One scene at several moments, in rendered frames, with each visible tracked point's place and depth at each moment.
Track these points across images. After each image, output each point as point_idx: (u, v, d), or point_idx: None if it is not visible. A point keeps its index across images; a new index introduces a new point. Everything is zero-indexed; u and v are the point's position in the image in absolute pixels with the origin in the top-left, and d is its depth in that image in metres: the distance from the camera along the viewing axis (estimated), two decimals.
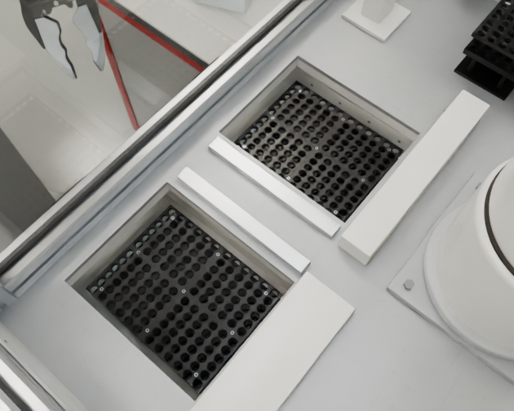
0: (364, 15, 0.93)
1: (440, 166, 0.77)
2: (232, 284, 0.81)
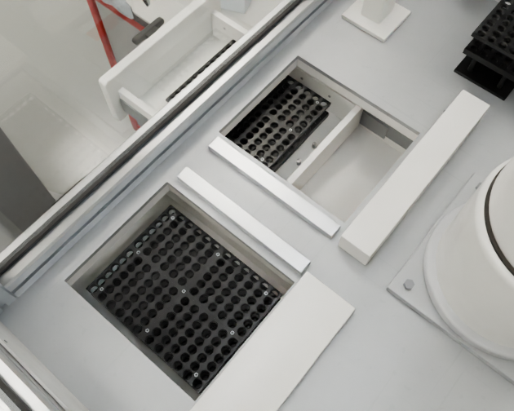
0: (364, 15, 0.93)
1: (440, 166, 0.77)
2: (232, 284, 0.81)
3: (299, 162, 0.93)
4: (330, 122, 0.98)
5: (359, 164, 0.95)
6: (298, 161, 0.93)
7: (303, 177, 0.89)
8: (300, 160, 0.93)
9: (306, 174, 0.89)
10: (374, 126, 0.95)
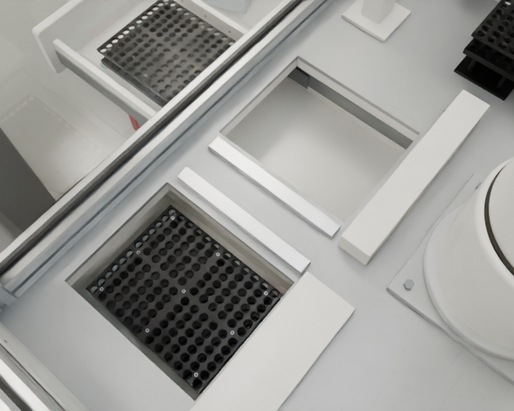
0: (364, 15, 0.93)
1: (440, 166, 0.77)
2: (232, 284, 0.81)
3: None
4: None
5: (359, 164, 0.95)
6: None
7: None
8: None
9: None
10: (297, 77, 1.00)
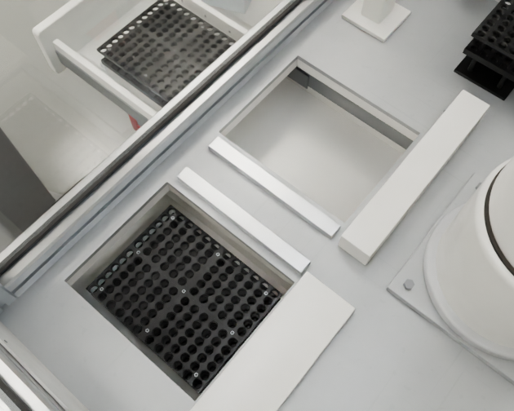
0: (364, 15, 0.93)
1: (440, 166, 0.77)
2: (232, 284, 0.81)
3: None
4: None
5: (359, 164, 0.95)
6: None
7: None
8: None
9: None
10: (297, 77, 1.00)
